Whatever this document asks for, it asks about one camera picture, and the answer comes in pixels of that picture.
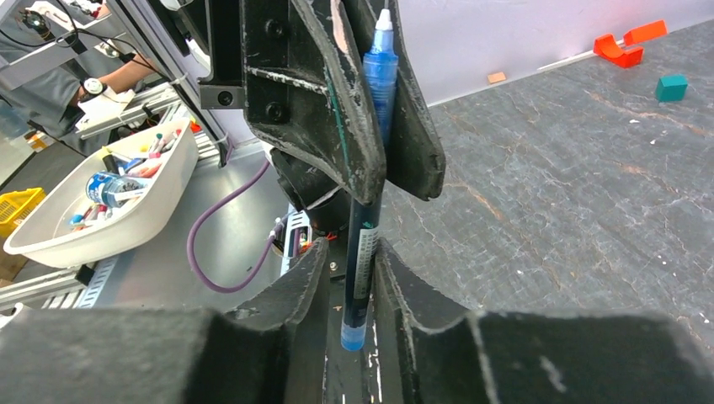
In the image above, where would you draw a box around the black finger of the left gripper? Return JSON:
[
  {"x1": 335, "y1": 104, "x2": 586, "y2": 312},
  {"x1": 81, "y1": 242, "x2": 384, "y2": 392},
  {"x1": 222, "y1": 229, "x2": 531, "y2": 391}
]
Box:
[
  {"x1": 343, "y1": 0, "x2": 447, "y2": 202},
  {"x1": 241, "y1": 1, "x2": 386, "y2": 205}
]

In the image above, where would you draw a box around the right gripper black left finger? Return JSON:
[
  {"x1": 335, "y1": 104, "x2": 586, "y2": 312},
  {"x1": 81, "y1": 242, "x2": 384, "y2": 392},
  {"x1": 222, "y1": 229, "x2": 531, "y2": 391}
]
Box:
[{"x1": 1, "y1": 239, "x2": 329, "y2": 403}]

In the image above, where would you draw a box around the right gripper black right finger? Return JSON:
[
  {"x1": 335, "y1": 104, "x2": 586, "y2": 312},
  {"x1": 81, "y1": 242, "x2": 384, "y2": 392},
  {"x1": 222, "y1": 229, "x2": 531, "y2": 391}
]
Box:
[{"x1": 374, "y1": 240, "x2": 713, "y2": 403}]

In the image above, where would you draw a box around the dark blue pen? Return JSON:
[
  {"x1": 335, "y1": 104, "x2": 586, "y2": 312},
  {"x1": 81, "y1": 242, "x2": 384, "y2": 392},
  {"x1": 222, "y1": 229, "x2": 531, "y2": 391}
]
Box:
[{"x1": 340, "y1": 7, "x2": 399, "y2": 352}]

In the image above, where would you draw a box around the person forearm with watch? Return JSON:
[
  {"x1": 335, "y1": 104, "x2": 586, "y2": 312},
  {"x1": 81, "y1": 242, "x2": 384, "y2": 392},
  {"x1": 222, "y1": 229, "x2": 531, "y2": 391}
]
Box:
[{"x1": 70, "y1": 54, "x2": 155, "y2": 106}]

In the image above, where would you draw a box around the red curved block left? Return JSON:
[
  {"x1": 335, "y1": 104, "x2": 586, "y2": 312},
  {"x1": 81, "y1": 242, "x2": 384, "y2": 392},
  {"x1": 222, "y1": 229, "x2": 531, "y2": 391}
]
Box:
[{"x1": 593, "y1": 34, "x2": 645, "y2": 68}]

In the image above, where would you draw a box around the white plastic tub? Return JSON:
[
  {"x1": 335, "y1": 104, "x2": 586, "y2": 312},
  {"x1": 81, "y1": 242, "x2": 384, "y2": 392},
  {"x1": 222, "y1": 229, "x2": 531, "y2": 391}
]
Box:
[{"x1": 3, "y1": 118, "x2": 198, "y2": 268}]

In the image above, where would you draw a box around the small teal cube left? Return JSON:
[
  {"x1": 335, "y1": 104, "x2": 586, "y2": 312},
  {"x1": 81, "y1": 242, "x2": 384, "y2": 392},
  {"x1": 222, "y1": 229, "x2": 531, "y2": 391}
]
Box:
[{"x1": 655, "y1": 74, "x2": 688, "y2": 103}]

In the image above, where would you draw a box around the red block upper left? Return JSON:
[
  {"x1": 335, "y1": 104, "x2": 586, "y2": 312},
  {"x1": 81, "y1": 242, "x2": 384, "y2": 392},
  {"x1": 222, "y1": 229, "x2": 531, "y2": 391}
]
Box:
[{"x1": 623, "y1": 19, "x2": 669, "y2": 46}]

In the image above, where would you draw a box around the yellow plastic basket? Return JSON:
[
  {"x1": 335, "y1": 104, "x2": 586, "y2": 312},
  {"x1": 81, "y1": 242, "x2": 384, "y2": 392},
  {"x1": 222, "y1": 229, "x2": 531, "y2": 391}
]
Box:
[{"x1": 1, "y1": 188, "x2": 45, "y2": 237}]

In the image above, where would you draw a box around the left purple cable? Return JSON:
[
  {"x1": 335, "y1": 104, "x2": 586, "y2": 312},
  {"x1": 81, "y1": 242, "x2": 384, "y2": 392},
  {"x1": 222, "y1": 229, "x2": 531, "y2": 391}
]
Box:
[{"x1": 186, "y1": 158, "x2": 285, "y2": 295}]

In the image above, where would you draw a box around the tan block left rail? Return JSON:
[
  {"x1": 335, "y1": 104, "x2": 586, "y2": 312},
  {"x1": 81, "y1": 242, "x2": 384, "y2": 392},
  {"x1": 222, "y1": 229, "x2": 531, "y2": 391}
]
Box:
[{"x1": 487, "y1": 72, "x2": 508, "y2": 85}]

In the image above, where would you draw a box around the toothed aluminium rail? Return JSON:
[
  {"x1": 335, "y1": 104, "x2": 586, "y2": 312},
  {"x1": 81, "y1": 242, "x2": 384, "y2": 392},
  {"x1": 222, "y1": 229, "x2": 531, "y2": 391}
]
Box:
[{"x1": 0, "y1": 211, "x2": 313, "y2": 313}]

